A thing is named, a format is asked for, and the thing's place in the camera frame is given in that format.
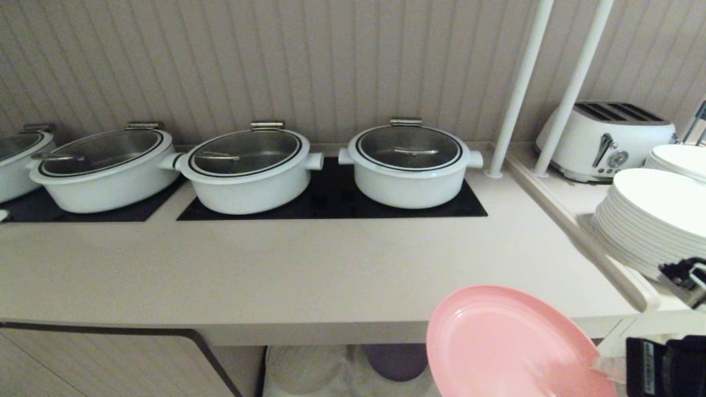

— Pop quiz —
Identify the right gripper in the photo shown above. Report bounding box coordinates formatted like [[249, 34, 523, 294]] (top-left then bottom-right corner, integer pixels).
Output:
[[592, 335, 706, 397]]

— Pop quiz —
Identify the pink plate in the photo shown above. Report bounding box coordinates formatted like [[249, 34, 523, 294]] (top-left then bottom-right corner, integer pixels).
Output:
[[426, 285, 617, 397]]

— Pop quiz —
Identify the purple plate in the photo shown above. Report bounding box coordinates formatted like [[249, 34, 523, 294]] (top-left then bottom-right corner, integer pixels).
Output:
[[363, 344, 429, 382]]

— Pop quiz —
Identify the white plate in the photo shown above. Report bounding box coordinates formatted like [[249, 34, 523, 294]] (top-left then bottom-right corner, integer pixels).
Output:
[[264, 345, 356, 396]]

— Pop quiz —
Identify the stack of white plates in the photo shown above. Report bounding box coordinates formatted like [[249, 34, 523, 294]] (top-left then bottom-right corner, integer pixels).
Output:
[[591, 168, 706, 280], [644, 144, 706, 184]]

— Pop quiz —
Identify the white toaster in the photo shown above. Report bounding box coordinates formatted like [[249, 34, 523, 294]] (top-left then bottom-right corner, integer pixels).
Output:
[[533, 100, 678, 184]]

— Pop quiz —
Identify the dark metal stand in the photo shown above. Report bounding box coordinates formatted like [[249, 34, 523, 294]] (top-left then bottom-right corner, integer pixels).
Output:
[[683, 99, 706, 147]]

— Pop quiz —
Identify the white pot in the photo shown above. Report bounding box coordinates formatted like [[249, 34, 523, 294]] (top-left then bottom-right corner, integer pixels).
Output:
[[28, 128, 183, 214], [338, 125, 485, 210], [0, 130, 57, 203], [159, 128, 325, 216]]

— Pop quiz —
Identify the white pole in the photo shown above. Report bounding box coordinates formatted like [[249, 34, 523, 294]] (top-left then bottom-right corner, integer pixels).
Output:
[[485, 0, 554, 179], [533, 0, 614, 178]]

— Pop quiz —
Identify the glass pot lid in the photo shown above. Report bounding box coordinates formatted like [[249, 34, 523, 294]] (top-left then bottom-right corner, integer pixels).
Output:
[[355, 117, 463, 171], [0, 123, 57, 164], [188, 121, 303, 178], [32, 122, 165, 179]]

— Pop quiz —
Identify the black hotplate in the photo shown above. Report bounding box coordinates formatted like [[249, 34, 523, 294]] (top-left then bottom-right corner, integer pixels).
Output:
[[0, 175, 186, 223], [176, 157, 489, 222]]

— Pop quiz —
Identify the beige cabinet door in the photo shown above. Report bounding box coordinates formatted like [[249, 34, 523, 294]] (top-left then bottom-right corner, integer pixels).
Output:
[[0, 323, 244, 397]]

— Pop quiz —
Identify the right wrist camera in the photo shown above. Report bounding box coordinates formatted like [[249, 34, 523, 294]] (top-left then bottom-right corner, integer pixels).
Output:
[[658, 257, 706, 309]]

